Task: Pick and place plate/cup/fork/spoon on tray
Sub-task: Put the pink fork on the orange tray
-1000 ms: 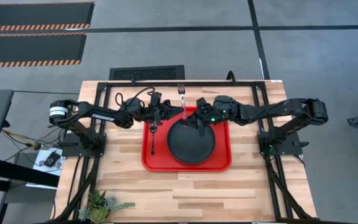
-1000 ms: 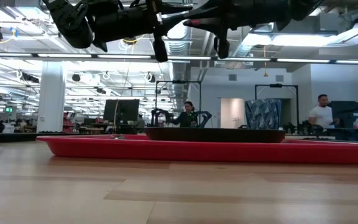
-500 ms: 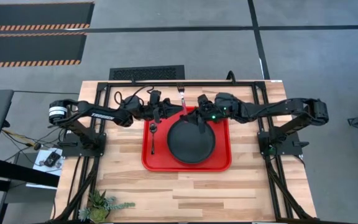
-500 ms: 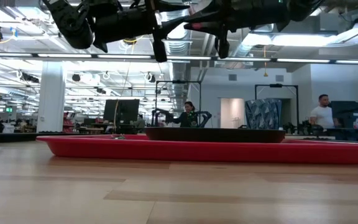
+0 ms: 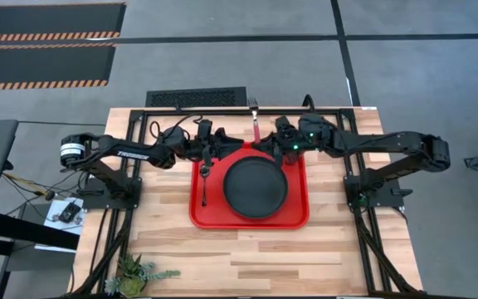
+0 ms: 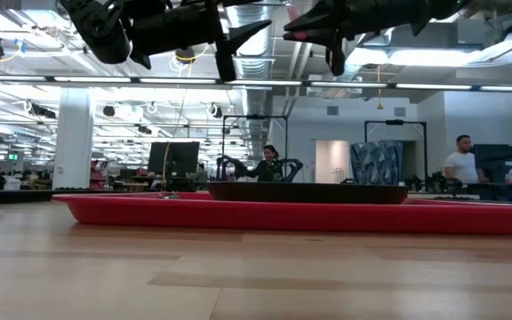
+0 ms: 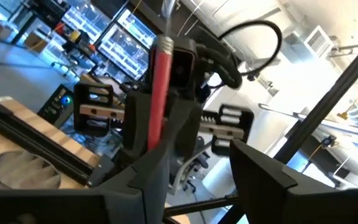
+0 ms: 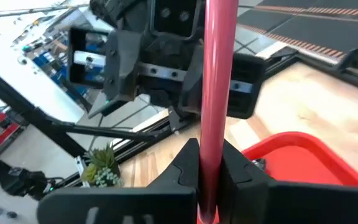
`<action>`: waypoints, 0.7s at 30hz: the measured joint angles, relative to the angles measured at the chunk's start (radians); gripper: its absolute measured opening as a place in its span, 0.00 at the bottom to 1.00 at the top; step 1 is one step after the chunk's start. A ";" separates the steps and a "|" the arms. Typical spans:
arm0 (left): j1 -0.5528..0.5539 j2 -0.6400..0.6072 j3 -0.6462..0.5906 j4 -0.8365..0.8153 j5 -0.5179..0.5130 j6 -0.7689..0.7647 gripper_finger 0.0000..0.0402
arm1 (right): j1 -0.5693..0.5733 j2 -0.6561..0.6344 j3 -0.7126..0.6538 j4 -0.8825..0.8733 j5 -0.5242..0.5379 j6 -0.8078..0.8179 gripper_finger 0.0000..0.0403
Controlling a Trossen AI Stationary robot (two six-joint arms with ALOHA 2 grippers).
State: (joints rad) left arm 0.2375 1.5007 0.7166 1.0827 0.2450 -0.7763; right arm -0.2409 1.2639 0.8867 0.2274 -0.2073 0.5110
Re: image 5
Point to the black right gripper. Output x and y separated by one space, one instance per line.
291 139

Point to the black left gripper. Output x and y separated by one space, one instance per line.
206 145

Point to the black round plate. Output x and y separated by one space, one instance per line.
255 189

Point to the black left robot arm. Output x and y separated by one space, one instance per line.
133 154

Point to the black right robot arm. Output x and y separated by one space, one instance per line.
388 143

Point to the red plastic tray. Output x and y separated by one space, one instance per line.
297 207

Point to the black floor vent grate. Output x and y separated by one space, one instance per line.
195 97

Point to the artificial succulent plant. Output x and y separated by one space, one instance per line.
133 282

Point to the black handheld controller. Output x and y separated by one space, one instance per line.
69 212

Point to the white paper sheet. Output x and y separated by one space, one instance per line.
54 230

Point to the black mat with hazard stripes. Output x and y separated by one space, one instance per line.
48 18
44 64

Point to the black desk base beam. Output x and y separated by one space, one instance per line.
31 230

